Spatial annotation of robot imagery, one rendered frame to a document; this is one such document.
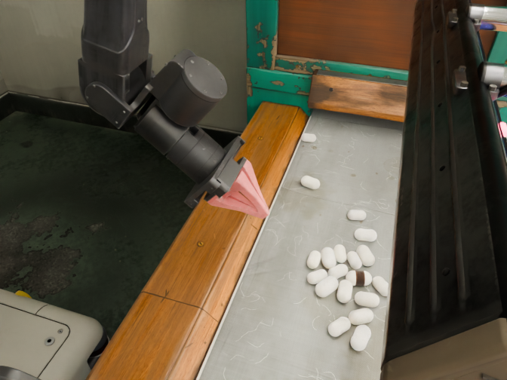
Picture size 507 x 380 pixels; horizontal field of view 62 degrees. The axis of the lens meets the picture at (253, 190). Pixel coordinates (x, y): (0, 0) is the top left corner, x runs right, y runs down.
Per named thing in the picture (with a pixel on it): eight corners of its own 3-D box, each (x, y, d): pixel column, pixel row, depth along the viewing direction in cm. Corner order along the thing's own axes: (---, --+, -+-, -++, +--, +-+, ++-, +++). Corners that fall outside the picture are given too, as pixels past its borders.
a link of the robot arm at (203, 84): (119, 66, 55) (80, 96, 49) (161, 2, 48) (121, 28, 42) (188, 129, 58) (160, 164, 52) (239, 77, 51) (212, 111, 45)
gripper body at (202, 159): (249, 143, 57) (208, 105, 55) (222, 189, 50) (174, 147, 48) (222, 166, 61) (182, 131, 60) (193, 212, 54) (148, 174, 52)
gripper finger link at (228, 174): (287, 194, 57) (236, 147, 55) (273, 230, 52) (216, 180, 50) (256, 214, 61) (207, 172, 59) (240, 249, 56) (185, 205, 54)
